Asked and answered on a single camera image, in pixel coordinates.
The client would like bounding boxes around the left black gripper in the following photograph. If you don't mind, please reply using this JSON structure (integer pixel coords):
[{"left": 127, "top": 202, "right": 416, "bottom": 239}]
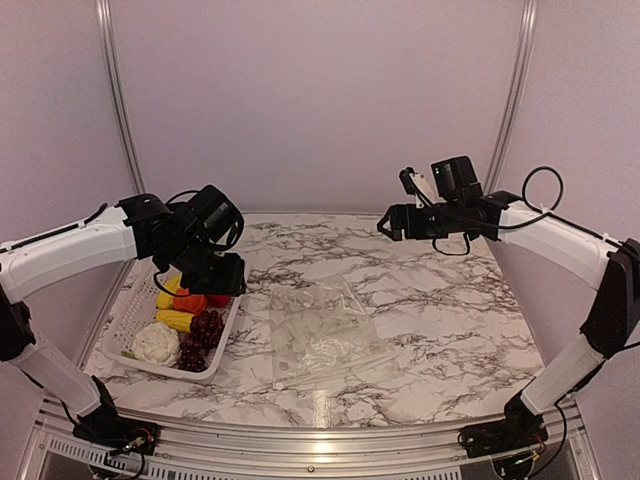
[{"left": 168, "top": 233, "right": 246, "bottom": 296}]

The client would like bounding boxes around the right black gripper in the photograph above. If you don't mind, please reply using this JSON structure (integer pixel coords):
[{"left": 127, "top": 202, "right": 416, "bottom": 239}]
[{"left": 376, "top": 199, "right": 462, "bottom": 241}]

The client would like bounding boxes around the red bell pepper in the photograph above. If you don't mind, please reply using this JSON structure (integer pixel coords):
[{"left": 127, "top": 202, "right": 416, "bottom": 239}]
[{"left": 205, "top": 295, "right": 232, "bottom": 308}]

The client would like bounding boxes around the white cauliflower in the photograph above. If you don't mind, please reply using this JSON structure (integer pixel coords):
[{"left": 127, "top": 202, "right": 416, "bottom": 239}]
[{"left": 131, "top": 322, "right": 180, "bottom": 367}]

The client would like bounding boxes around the clear zip top bag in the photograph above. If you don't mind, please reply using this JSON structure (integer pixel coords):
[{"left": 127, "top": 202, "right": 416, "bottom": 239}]
[{"left": 269, "top": 276, "right": 396, "bottom": 390}]

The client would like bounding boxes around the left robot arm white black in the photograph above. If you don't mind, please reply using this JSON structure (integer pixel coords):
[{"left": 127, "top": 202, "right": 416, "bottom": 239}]
[{"left": 1, "top": 185, "right": 246, "bottom": 445}]

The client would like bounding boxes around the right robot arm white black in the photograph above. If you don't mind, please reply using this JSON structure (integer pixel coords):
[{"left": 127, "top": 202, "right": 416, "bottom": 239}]
[{"left": 377, "top": 191, "right": 639, "bottom": 448}]

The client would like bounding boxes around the yellow banana piece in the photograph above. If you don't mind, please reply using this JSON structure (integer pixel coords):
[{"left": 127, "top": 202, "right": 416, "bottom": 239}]
[{"left": 156, "top": 275, "right": 181, "bottom": 310}]

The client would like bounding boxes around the white plastic basket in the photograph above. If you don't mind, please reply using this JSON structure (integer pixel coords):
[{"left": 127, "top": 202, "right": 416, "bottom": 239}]
[{"left": 102, "top": 261, "right": 240, "bottom": 382}]

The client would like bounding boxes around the yellow corn cob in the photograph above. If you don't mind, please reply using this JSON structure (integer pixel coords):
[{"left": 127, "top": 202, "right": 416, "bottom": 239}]
[{"left": 156, "top": 309, "right": 194, "bottom": 333}]

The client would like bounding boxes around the dark red grape bunch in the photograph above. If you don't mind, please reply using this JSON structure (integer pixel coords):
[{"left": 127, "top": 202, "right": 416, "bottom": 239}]
[{"left": 177, "top": 310, "right": 225, "bottom": 372}]

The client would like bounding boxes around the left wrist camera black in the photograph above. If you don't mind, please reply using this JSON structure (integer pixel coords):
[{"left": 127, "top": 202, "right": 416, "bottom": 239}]
[{"left": 187, "top": 185, "right": 245, "bottom": 252}]

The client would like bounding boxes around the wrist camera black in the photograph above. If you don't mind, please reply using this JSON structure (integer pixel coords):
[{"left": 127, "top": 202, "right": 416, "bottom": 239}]
[
  {"left": 187, "top": 185, "right": 245, "bottom": 252},
  {"left": 431, "top": 156, "right": 483, "bottom": 205}
]

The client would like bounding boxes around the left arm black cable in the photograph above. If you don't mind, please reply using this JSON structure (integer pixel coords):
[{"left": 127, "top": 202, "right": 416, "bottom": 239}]
[{"left": 152, "top": 188, "right": 241, "bottom": 296}]

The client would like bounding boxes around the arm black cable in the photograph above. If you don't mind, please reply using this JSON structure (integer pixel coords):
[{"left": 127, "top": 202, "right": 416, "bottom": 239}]
[
  {"left": 492, "top": 167, "right": 569, "bottom": 232},
  {"left": 152, "top": 188, "right": 241, "bottom": 296}
]

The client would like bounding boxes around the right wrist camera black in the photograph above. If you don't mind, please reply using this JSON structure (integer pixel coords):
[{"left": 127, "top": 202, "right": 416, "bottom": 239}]
[{"left": 431, "top": 156, "right": 483, "bottom": 205}]

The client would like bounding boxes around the right aluminium frame post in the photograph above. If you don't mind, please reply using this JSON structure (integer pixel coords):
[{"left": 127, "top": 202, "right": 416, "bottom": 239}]
[{"left": 485, "top": 0, "right": 539, "bottom": 191}]

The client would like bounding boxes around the aluminium frame post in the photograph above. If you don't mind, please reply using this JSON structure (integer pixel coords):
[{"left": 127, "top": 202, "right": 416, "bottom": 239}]
[
  {"left": 485, "top": 0, "right": 539, "bottom": 191},
  {"left": 95, "top": 0, "right": 146, "bottom": 194}
]

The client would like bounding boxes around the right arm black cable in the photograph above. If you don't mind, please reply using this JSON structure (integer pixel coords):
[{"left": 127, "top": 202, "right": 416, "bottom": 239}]
[{"left": 492, "top": 167, "right": 569, "bottom": 232}]

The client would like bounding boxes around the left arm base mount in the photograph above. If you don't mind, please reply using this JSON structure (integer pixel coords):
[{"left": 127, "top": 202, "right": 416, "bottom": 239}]
[{"left": 64, "top": 402, "right": 160, "bottom": 456}]

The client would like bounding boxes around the front aluminium rail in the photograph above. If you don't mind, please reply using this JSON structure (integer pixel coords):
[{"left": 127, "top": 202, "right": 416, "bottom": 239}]
[{"left": 19, "top": 394, "right": 606, "bottom": 480}]

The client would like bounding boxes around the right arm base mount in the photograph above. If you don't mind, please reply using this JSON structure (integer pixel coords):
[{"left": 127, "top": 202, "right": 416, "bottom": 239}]
[{"left": 457, "top": 400, "right": 549, "bottom": 458}]

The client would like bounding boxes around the left aluminium frame post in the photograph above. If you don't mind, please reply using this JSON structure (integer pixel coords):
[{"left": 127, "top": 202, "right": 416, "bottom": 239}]
[{"left": 95, "top": 0, "right": 146, "bottom": 194}]

